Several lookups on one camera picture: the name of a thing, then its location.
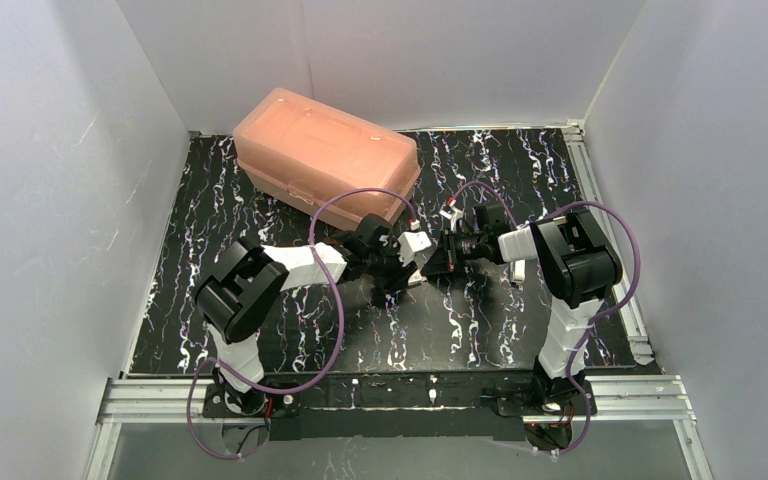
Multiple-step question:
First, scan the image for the white mini stapler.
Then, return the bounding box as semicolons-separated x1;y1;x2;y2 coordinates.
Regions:
509;260;526;285

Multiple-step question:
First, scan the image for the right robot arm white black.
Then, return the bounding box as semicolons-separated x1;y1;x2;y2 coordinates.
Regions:
421;203;623;404

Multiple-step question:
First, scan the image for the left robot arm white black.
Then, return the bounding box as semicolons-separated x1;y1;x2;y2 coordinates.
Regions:
194;214;432;395

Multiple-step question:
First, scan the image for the pink translucent plastic box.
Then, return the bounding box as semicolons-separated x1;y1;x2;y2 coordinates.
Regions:
232;88;420;230

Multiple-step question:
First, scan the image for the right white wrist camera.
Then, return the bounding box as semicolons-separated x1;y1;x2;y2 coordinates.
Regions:
439;197;463;229

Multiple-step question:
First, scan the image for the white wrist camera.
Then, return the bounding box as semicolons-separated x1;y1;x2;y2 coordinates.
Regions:
439;197;463;229
397;219;433;269

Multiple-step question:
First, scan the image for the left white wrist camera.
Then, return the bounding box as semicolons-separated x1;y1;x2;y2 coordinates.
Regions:
397;219;433;269

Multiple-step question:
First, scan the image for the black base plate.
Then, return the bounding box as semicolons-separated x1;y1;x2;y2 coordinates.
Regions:
193;369;598;447

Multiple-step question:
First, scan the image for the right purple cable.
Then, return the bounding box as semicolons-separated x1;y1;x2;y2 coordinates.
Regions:
440;180;642;458

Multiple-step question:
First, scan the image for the purple cable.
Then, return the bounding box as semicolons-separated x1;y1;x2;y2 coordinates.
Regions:
440;180;642;458
185;188;421;462

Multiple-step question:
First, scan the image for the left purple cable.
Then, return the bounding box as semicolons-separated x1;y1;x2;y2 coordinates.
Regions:
185;188;421;462

